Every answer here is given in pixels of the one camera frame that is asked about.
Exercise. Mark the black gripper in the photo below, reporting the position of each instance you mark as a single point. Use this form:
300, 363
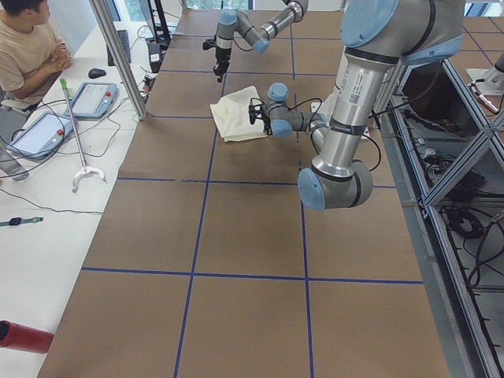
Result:
221, 55
266, 121

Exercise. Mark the cream long-sleeve cat shirt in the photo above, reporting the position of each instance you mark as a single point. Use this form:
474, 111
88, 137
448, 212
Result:
231, 116

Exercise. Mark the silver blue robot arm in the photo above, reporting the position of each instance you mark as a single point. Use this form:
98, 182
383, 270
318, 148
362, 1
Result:
231, 22
377, 35

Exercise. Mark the black box with label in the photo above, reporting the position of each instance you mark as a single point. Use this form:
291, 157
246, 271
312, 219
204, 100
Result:
155, 57

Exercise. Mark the black computer mouse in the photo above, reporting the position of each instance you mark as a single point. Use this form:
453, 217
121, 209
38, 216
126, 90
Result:
96, 73

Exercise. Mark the far teach pendant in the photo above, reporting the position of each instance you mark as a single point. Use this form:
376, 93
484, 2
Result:
92, 100

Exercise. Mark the teach pendant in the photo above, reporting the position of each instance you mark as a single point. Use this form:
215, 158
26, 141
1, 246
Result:
42, 137
92, 100

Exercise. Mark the grabber stick tool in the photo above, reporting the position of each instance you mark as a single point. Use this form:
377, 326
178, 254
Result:
86, 170

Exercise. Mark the near teach pendant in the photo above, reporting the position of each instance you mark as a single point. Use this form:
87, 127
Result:
42, 137

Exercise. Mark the person in beige shirt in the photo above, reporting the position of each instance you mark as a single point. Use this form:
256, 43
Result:
32, 56

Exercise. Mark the clear water bottle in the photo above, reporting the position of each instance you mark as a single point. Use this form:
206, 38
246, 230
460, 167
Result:
11, 167

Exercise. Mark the red bottle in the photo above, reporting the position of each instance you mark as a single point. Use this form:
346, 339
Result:
20, 337

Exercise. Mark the aluminium frame post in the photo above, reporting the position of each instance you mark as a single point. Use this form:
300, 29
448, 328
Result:
109, 32

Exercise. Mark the green strap wristwatch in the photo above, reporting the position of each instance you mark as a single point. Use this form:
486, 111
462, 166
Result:
16, 221

